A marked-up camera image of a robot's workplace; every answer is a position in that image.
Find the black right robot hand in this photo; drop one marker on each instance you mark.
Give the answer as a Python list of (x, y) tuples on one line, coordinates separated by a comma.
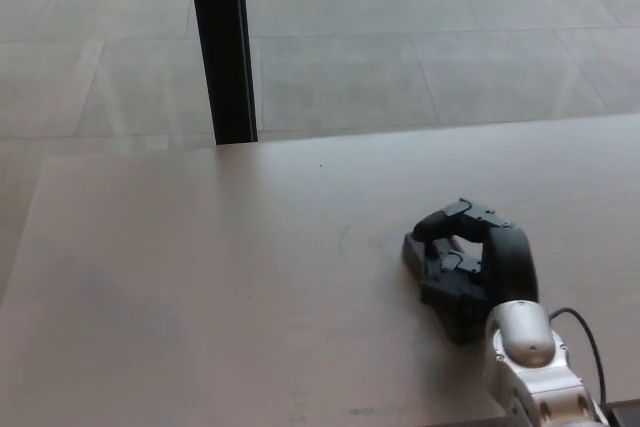
[(507, 262)]

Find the dark grey whiteboard eraser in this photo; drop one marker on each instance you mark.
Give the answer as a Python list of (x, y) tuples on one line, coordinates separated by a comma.
[(413, 253)]

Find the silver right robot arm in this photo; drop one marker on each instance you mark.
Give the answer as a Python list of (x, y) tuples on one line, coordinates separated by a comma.
[(530, 362)]

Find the black metal post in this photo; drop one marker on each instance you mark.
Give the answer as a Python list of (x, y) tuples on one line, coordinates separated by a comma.
[(222, 47)]

